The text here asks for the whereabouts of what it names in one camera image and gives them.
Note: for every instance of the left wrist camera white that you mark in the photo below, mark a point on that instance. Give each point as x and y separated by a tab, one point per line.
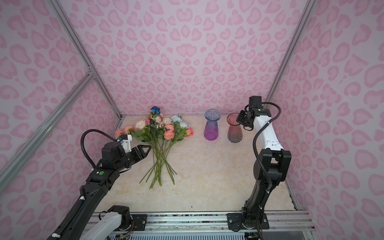
125	141

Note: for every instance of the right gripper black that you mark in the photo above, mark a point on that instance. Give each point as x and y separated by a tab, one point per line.
240	119

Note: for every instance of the pink rose far left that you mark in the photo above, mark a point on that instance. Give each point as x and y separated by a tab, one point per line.
118	133

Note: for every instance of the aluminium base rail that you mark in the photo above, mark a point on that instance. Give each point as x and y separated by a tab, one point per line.
277	225

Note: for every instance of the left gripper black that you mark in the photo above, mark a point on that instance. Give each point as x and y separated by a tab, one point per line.
142	154

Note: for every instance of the cream white rose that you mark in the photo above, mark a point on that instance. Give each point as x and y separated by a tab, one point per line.
140	124

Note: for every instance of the pink spray rose stem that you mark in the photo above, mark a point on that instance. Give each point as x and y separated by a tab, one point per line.
169	132

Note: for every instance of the purple glass vase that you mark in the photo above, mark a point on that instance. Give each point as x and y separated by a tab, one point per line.
211	131

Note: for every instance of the red pink rose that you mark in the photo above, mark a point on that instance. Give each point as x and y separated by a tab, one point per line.
189	132

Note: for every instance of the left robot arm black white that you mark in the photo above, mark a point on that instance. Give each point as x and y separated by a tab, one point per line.
97	185

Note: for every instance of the dark blue rose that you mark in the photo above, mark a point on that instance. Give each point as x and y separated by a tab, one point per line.
155	111

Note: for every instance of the small cream rose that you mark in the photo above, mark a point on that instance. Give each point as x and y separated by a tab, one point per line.
167	121

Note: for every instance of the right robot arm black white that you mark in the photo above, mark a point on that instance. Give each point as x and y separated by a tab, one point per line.
272	161

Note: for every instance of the red grey glass vase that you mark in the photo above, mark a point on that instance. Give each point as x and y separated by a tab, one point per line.
235	133

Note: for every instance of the diagonal aluminium frame bar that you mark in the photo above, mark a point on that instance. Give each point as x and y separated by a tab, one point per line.
19	160

